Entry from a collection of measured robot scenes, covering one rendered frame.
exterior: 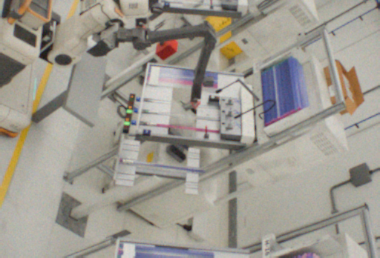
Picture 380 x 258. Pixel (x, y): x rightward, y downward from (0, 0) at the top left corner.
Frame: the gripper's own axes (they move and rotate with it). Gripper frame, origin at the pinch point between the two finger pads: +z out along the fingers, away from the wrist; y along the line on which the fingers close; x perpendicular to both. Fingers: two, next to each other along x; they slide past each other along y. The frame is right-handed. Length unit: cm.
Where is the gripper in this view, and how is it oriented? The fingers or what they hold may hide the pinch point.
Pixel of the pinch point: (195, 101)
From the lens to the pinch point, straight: 315.0
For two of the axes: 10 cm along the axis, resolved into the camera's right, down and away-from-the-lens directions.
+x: -10.0, -0.9, 0.0
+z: -0.7, 6.9, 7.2
